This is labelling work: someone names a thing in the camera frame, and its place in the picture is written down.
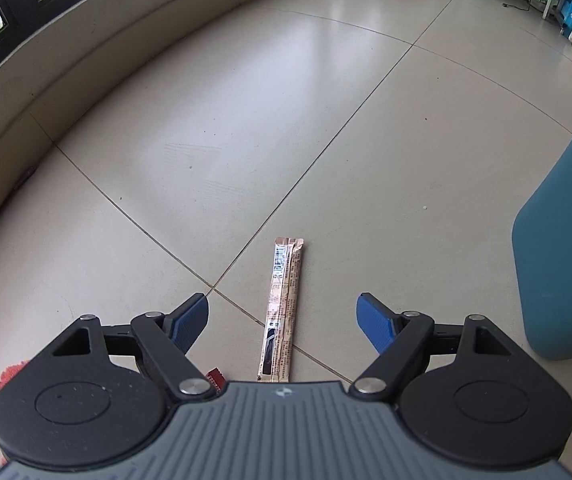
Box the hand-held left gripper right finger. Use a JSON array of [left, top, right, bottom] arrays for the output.
[[348, 292, 523, 402]]

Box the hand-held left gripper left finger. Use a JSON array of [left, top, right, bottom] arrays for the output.
[[40, 292, 211, 402]]

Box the long pink sachet wrapper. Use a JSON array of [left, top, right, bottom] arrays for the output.
[[257, 236, 305, 384]]

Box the teal plastic trash bin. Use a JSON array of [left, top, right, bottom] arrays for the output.
[[512, 89, 572, 362]]

